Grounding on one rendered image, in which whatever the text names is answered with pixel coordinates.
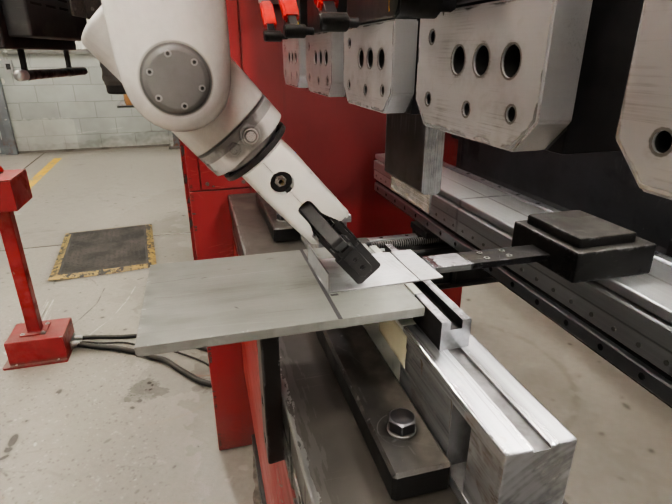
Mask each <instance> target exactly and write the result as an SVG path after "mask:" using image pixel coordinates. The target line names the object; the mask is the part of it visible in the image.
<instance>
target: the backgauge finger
mask: <svg viewBox="0 0 672 504"><path fill-rule="evenodd" d="M636 235H637V234H636V232H634V231H631V230H629V229H626V228H623V227H621V226H618V225H616V224H613V223H611V222H608V221H606V220H603V219H601V218H598V217H596V216H593V215H591V214H588V213H586V212H583V211H581V210H572V211H561V212H550V213H539V214H530V215H529V216H528V220H522V221H515V224H514V231H513V238H512V244H511V246H512V247H505V248H496V249H487V250H478V251H468V252H459V253H450V254H441V255H432V256H423V257H422V259H423V260H424V261H425V262H426V263H427V264H428V265H430V266H431V267H432V268H433V269H434V270H436V271H437V272H438V273H439V274H440V273H448V272H456V271H465V270H473V269H481V268H490V267H498V266H507V265H515V264H523V263H532V262H537V263H539V264H541V265H543V266H544V267H546V268H548V269H549V270H551V271H553V272H554V273H556V274H558V275H559V276H561V277H563V278H564V279H566V280H568V281H569V282H571V283H580V282H587V281H594V280H602V279H609V278H616V277H624V276H631V275H639V274H646V273H649V272H650V269H651V266H652V262H653V258H654V254H655V250H656V247H657V245H656V244H655V243H652V242H650V241H647V240H645V239H642V238H640V237H637V236H636Z"/></svg>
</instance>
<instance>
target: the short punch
mask: <svg viewBox="0 0 672 504"><path fill-rule="evenodd" d="M444 141H445V132H443V131H440V130H437V129H433V128H430V127H427V126H425V125H424V124H423V121H422V118H421V115H420V114H416V115H412V114H408V113H389V114H387V115H386V142H385V168H384V170H385V171H386V172H387V173H388V174H390V175H391V176H392V177H391V189H392V190H393V191H395V192H396V193H398V194H399V195H401V196H402V197H404V198H405V199H407V200H408V201H410V202H411V203H413V204H414V205H416V206H417V207H419V208H420V209H422V210H423V211H425V212H426V213H428V214H430V211H431V198H432V194H438V193H439V192H440V190H441V178H442V166H443V154H444Z"/></svg>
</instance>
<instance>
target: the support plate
mask: <svg viewBox="0 0 672 504"><path fill-rule="evenodd" d="M329 296H330V297H331V299H332V301H333V303H334V304H335V306H336V308H337V310H338V311H339V313H340V315H341V316H342V318H343V319H338V317H337V316H336V314H335V312H334V310H333V308H332V307H331V305H330V303H329V301H328V300H327V298H326V296H325V294H324V292H323V291H322V289H321V287H320V285H319V284H318V282H317V280H316V278H315V276H314V275H313V273H312V271H311V269H310V268H309V266H308V264H307V262H306V260H305V259H304V257H303V255H302V253H301V252H300V250H294V251H284V252H274V253H264V254H254V255H244V256H234V257H224V258H214V259H204V260H194V261H184V262H174V263H164V264H154V265H150V269H149V274H148V279H147V284H146V290H145V295H144V300H143V305H142V310H141V316H140V321H139V326H138V331H137V337H136V342H135V347H134V349H135V355H136V357H142V356H149V355H156V354H163V353H170V352H177V351H184V350H190V349H197V348H204V347H211V346H218V345H225V344H232V343H239V342H246V341H253V340H260V339H267V338H274V337H281V336H288V335H295V334H302V333H309V332H316V331H323V330H330V329H336V328H343V327H350V326H357V325H364V324H371V323H378V322H385V321H392V320H399V319H406V318H413V317H420V316H424V313H425V307H424V306H423V305H422V304H421V303H420V302H419V301H418V299H417V298H416V297H415V296H414V295H413V294H412V293H411V292H410V291H409V290H408V289H407V288H406V287H405V285H404V284H398V285H391V286H383V287H376V288H369V289H361V290H354V291H346V292H339V293H338V295H337V296H331V295H330V294H329Z"/></svg>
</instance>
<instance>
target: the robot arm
mask: <svg viewBox="0 0 672 504"><path fill-rule="evenodd" d="M101 3H102V5H101V6H100V7H99V8H98V9H97V11H96V12H95V13H94V14H93V16H92V17H91V18H90V20H89V21H88V23H87V24H86V26H85V28H84V30H83V32H82V37H81V41H82V44H83V45H84V46H85V47H86V48H87V49H88V50H89V51H90V52H91V53H92V54H93V55H94V56H95V57H96V58H97V59H98V60H99V61H100V62H101V63H102V64H103V65H104V66H105V67H106V68H107V69H108V70H109V71H110V72H111V73H112V74H113V75H114V76H115V77H116V78H117V79H118V80H119V81H120V82H121V83H122V85H123V87H124V90H125V92H126V94H127V96H128V98H129V99H130V101H131V103H132V104H133V106H134V107H135V108H136V110H137V111H138V112H139V113H140V114H141V115H142V116H143V117H144V118H145V119H146V120H148V121H149V122H151V123H152V124H154V125H155V126H158V127H160V128H162V129H165V130H169V131H172V132H173V133H174V134H175V135H176V136H177V137H178V138H179V139H180V140H181V141H182V142H183V143H184V144H185V145H186V146H187V147H188V148H189V149H190V150H191V151H192V152H193V153H194V154H195V155H196V156H197V157H198V158H199V159H200V160H201V161H202V162H203V163H204V164H205V165H206V166H207V167H208V168H209V169H210V170H211V171H212V172H214V173H215V174H216V175H217V176H221V175H224V176H225V178H226V179H227V180H228V181H234V180H236V179H238V178H240V177H241V176H242V177H243V178H244V179H245V180H246V181H247V182H248V183H249V184H250V186H251V187H252V188H253V189H254V190H255V191H256V192H257V193H258V194H259V195H260V196H261V197H262V198H263V199H264V200H265V201H266V202H267V203H268V204H269V205H270V206H271V207H272V208H273V209H274V210H275V211H277V212H278V213H279V214H280V215H281V216H282V217H283V218H284V219H285V220H286V221H287V222H288V223H289V224H290V225H291V226H292V227H293V228H294V229H296V230H297V231H298V232H299V233H300V234H301V235H302V236H303V237H304V238H305V239H307V240H308V241H309V242H310V243H311V244H319V242H320V243H321V244H322V245H323V246H324V247H325V248H326V249H327V250H328V251H329V252H330V253H331V255H332V256H333V257H334V258H335V261H336V262H337V263H338V264H339V266H340V267H341V268H342V269H343V270H344V271H345V272H346V273H347V274H348V275H349V276H350V277H351V278H352V279H353V280H354V281H355V282H356V283H357V284H362V283H363V282H364V281H365V280H366V279H367V278H369V277H370V276H371V275H372V274H373V273H374V272H375V271H376V270H377V269H378V268H379V267H380V263H379V262H378V261H377V259H376V258H375V257H374V256H373V255H372V254H371V253H370V252H369V251H368V250H367V249H366V247H365V246H364V245H363V244H362V243H361V242H360V241H359V240H358V239H357V238H356V236H355V235H354V234H353V233H352V232H351V231H350V230H349V229H348V228H347V227H346V226H345V224H344V223H343V222H342V220H343V219H344V218H345V217H346V218H347V217H348V214H349V213H348V210H347V209H346V208H345V207H344V206H343V205H342V203H341V202H340V201H339V200H338V199H337V198H336V197H335V196H334V195H333V194H332V192H331V191H330V190H329V189H328V188H327V187H326V186H325V185H324V184H323V183H322V181H321V180H320V179H319V178H318V177H317V176H316V175H315V174H314V173H313V172H312V170H311V169H310V168H309V167H308V166H307V165H306V164H305V163H304V161H303V160H302V159H301V158H300V157H299V156H298V155H297V154H296V152H294V151H293V149H292V148H291V147H290V146H289V145H287V144H286V143H285V142H284V141H283V140H282V139H281V138H282V136H283V134H284V132H285V129H286V128H285V126H284V124H283V123H282V122H279V121H280V119H281V114H280V113H279V112H278V110H277V109H276V108H275V107H274V106H273V105H272V104H271V102H270V101H269V100H268V99H267V98H266V97H265V96H264V95H263V93H262V92H261V91H260V90H259V89H258V88H257V86H256V85H255V84H254V83H253V82H252V81H251V80H250V78H249V77H248V76H247V75H246V74H245V73H244V72H243V70H242V69H241V68H240V67H239V66H238V65H237V64H236V62H235V61H234V60H233V59H232V58H231V57H230V43H229V31H228V19H227V8H226V0H101ZM298 209H299V210H300V211H299V210H298ZM338 220H339V221H338ZM332 221H333V222H334V223H333V222H332ZM318 241H319V242H318Z"/></svg>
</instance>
